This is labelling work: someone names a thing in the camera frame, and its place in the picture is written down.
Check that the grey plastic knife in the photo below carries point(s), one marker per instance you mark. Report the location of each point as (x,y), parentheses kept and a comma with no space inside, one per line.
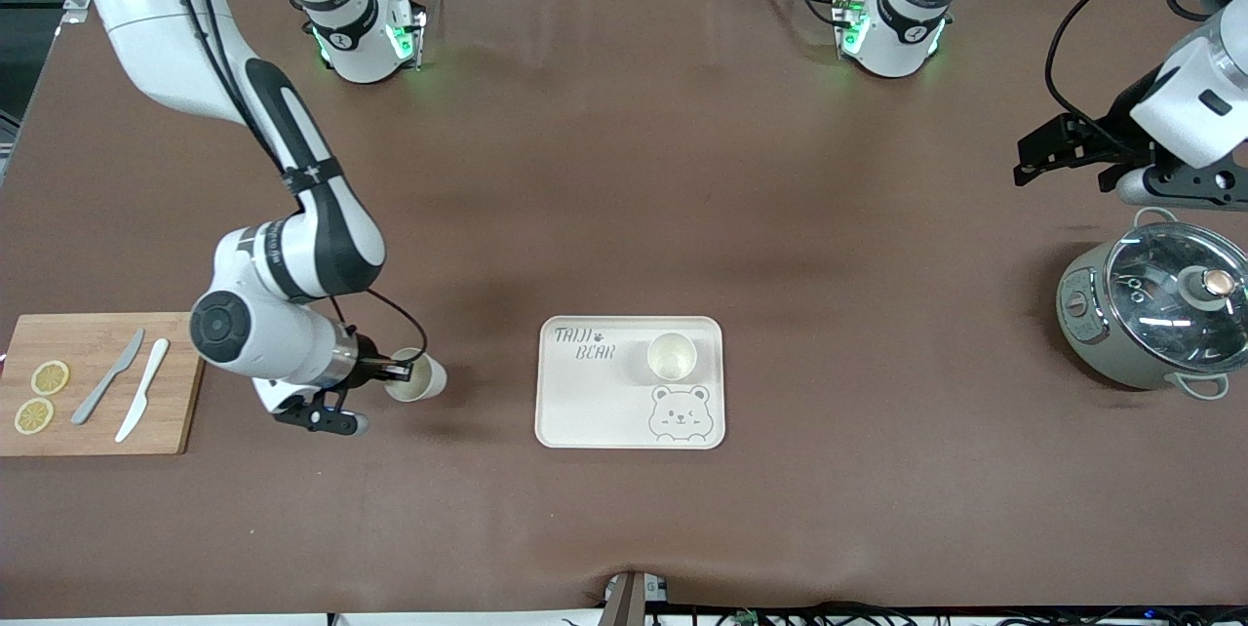
(102,387)

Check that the glass pot lid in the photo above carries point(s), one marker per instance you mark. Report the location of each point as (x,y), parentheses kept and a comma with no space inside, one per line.
(1150,304)

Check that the white plastic knife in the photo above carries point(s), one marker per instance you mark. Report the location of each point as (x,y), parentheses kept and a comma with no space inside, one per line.
(141,392)

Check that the brown table cover sheet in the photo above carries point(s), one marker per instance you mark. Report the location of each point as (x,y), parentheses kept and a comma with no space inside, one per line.
(624,168)

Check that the beige bear print tray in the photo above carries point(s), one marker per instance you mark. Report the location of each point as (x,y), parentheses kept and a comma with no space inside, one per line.
(595,411)

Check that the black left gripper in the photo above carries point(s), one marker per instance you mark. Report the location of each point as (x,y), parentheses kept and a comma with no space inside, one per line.
(1112,132)

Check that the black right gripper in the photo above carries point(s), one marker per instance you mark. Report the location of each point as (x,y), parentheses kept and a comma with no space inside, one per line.
(367,366)

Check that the wooden cutting board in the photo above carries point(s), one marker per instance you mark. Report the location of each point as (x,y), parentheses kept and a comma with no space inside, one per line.
(185,411)

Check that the yellow lemon slice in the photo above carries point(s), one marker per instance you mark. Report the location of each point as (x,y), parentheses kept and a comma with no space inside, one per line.
(50,377)
(34,415)

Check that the white IKEA cup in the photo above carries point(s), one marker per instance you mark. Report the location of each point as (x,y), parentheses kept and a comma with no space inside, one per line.
(673,358)
(429,382)

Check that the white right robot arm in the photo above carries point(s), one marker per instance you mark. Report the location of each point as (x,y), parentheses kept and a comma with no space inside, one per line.
(146,12)

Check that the grey electric cooking pot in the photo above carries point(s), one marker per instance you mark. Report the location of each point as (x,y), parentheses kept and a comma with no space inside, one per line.
(1082,343)

